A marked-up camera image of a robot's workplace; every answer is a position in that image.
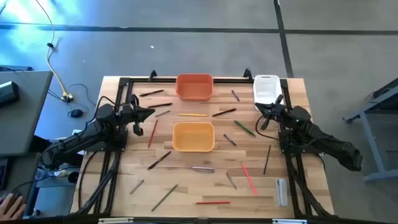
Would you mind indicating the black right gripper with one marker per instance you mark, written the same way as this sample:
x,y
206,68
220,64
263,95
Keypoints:
x,y
276,111

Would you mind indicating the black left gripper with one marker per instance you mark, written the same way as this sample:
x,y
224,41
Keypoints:
x,y
132,113

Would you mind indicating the black pen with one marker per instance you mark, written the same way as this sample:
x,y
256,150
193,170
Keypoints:
x,y
159,160
224,112
160,105
151,93

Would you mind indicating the grey crayon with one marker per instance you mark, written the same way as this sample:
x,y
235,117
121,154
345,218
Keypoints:
x,y
136,186
231,180
162,114

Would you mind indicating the green pen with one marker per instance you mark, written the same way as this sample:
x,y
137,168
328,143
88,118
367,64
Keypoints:
x,y
244,128

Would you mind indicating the blue pens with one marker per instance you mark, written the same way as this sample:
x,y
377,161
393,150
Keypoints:
x,y
235,95

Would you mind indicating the yellow pencil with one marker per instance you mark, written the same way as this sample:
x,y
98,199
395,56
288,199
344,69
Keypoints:
x,y
192,114

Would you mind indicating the purple crayon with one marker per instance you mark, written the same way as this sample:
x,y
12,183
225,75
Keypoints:
x,y
229,139

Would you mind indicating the light red pencil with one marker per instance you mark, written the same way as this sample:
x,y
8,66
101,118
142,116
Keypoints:
x,y
249,179

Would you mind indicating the grey marker pen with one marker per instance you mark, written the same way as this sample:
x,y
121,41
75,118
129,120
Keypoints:
x,y
202,169

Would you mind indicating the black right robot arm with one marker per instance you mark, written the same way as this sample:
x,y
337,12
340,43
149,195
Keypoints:
x,y
326,139

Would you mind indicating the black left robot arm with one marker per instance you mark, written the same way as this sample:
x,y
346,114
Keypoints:
x,y
77,139

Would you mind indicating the white plastic bin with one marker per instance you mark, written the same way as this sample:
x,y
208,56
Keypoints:
x,y
267,88

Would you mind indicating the black table clamp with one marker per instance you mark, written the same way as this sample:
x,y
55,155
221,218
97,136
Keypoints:
x,y
247,74
152,75

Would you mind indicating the yellow plastic bin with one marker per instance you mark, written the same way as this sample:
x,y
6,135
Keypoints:
x,y
192,138

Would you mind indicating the black pencil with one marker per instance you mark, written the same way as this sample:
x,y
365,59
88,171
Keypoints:
x,y
267,159

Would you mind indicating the orange plastic bin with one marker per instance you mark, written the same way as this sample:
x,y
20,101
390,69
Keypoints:
x,y
194,90

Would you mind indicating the black computer mouse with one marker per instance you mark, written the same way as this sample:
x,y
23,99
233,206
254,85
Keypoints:
x,y
75,113

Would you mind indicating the white stapler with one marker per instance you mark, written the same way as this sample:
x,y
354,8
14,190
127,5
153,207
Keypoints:
x,y
282,193

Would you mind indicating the black round lid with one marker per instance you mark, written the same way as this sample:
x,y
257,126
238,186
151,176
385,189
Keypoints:
x,y
73,177

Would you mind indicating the white bottle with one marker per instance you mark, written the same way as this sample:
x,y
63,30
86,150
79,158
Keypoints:
x,y
62,173

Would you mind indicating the clear water bottle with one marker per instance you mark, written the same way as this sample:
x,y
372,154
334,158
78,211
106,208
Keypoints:
x,y
43,175

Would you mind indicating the grey side table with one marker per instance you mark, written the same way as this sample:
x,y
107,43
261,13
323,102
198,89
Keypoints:
x,y
25,124

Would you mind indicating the black cart device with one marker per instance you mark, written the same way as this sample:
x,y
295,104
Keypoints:
x,y
387,88

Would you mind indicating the black desktop device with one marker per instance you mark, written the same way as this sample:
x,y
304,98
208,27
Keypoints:
x,y
7,93

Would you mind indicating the black keyboard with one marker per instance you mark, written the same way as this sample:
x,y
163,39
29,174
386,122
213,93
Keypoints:
x,y
3,174

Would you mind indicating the person's hand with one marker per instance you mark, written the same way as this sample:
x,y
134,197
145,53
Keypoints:
x,y
11,208

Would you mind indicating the black aluminium table frame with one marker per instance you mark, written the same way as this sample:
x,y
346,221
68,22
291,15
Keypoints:
x,y
140,80

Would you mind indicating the white strip bracket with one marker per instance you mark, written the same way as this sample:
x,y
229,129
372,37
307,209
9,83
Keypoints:
x,y
289,221
115,220

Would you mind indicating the grey metal cart frame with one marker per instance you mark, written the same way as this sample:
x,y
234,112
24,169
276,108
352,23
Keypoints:
x,y
382,175

